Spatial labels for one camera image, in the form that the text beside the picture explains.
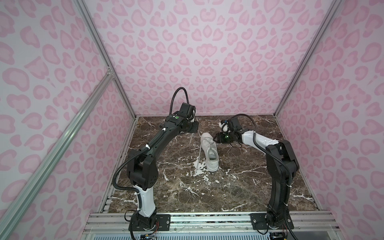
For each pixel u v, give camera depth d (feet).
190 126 2.45
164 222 2.41
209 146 2.96
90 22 2.39
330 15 2.33
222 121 3.02
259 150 1.76
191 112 2.34
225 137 2.83
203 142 3.17
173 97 2.20
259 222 2.41
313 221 2.41
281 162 1.73
